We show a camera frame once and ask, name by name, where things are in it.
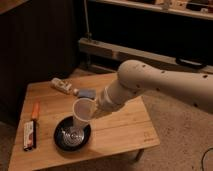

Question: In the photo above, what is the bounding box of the black ceramic bowl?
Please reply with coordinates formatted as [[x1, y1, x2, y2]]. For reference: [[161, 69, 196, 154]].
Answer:
[[54, 116, 91, 152]]

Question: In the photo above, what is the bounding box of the white stapler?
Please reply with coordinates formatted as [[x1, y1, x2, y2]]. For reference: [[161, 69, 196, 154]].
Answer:
[[51, 78, 72, 94]]

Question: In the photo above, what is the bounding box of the wooden folding table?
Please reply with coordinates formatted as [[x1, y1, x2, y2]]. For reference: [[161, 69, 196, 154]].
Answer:
[[8, 82, 160, 171]]

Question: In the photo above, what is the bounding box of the metal pole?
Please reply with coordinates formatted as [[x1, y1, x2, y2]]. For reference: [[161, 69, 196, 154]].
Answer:
[[83, 0, 92, 41]]

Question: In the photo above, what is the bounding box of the black handle on bench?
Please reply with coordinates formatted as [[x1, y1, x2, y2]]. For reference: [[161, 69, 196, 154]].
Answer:
[[175, 58, 207, 70]]

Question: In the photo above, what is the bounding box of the long wooden bench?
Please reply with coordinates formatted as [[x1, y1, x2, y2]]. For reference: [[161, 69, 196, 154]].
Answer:
[[78, 38, 213, 75]]

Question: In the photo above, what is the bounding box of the black cable on floor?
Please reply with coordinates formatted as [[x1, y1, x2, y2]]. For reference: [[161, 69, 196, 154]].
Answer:
[[200, 146, 213, 171]]

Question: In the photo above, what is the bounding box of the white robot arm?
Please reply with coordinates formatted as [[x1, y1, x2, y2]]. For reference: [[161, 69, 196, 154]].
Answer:
[[93, 60, 213, 118]]

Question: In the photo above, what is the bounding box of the wooden shelf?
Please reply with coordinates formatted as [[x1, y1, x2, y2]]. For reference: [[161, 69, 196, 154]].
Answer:
[[89, 0, 213, 21]]

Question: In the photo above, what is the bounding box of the red white flat box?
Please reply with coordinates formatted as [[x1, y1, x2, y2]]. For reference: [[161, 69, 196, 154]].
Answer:
[[23, 121, 35, 151]]

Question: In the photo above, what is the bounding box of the blue grey sponge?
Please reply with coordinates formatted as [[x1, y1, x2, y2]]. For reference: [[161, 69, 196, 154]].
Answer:
[[73, 88, 96, 99]]

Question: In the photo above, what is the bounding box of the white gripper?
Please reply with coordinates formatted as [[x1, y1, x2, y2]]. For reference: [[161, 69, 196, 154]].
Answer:
[[93, 87, 124, 118]]

